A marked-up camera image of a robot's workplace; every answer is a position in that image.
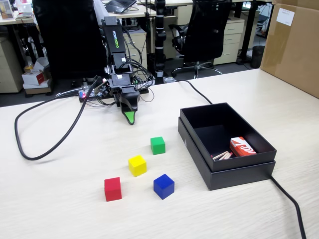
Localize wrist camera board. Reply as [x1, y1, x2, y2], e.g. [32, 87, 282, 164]
[95, 78, 111, 97]

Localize black mesh chair chrome base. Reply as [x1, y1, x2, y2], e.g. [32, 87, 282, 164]
[168, 0, 233, 79]

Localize white shipping label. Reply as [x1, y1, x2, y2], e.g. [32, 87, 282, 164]
[276, 7, 296, 26]

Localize black waste bin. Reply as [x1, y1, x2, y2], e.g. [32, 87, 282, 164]
[251, 45, 266, 69]

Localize black pole white rings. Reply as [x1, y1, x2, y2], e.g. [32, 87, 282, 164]
[154, 0, 167, 85]

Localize yellow wooden cube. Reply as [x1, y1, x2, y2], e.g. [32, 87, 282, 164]
[128, 155, 147, 177]

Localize thick black looped cable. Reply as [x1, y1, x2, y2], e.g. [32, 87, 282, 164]
[14, 79, 105, 161]

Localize blue wooden cube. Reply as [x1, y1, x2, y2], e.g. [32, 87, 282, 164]
[153, 173, 175, 200]

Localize black laptop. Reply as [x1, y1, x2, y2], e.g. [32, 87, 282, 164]
[104, 0, 138, 14]

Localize orange white matchbox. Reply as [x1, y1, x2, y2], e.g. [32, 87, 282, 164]
[229, 136, 257, 157]

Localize green wooden cube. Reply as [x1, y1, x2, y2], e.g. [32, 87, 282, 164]
[150, 136, 166, 155]

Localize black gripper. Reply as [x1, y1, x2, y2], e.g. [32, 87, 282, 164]
[109, 72, 141, 125]

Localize black open box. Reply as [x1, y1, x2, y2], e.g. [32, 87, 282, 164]
[177, 117, 277, 191]

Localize thick black long cable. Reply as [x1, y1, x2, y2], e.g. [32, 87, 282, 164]
[174, 79, 307, 239]

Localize black cardboard box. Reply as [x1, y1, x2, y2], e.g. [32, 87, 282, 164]
[179, 102, 278, 172]

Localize white red small carton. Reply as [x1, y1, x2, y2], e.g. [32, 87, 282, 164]
[21, 57, 52, 96]

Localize thin black wire bundle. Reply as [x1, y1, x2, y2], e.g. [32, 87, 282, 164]
[119, 24, 156, 103]

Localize small white desk box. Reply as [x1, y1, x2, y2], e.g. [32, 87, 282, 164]
[18, 3, 33, 16]

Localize beige drawer cabinet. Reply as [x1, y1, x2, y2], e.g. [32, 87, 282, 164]
[123, 31, 148, 69]
[0, 36, 25, 94]
[213, 19, 245, 66]

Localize framed desk picture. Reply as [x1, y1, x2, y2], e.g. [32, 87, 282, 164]
[0, 0, 15, 20]

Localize large brown cardboard box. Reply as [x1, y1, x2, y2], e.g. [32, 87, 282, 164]
[259, 0, 319, 98]

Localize red wooden cube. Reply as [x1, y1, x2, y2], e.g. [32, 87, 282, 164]
[104, 177, 123, 202]

